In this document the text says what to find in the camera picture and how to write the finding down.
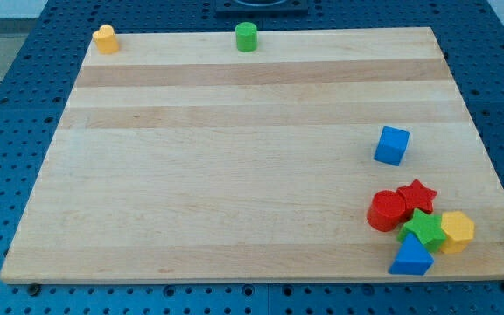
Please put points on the blue triangle block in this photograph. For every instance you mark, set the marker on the blue triangle block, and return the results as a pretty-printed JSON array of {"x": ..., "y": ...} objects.
[{"x": 412, "y": 258}]

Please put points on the wooden board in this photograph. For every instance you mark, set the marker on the wooden board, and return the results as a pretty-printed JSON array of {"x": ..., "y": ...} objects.
[{"x": 181, "y": 160}]

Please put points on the green cylinder block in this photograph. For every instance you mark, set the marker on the green cylinder block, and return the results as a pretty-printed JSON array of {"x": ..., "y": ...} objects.
[{"x": 246, "y": 37}]

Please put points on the blue cube block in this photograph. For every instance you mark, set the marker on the blue cube block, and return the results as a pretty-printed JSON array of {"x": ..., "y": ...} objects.
[{"x": 392, "y": 145}]

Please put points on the red cylinder block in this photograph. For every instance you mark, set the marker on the red cylinder block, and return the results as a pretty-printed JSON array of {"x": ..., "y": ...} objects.
[{"x": 386, "y": 210}]

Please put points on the red star block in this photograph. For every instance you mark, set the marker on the red star block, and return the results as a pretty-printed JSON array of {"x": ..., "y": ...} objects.
[{"x": 417, "y": 196}]

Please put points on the yellow heart block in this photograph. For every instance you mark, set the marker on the yellow heart block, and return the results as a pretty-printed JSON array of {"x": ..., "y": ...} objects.
[{"x": 105, "y": 39}]

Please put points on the green star block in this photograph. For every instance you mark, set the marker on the green star block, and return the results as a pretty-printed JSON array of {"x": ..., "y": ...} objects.
[{"x": 427, "y": 228}]

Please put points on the yellow hexagon block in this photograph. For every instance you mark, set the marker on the yellow hexagon block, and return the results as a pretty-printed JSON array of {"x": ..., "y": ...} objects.
[{"x": 459, "y": 230}]

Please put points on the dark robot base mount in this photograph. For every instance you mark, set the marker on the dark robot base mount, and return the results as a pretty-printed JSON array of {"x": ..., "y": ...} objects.
[{"x": 260, "y": 6}]

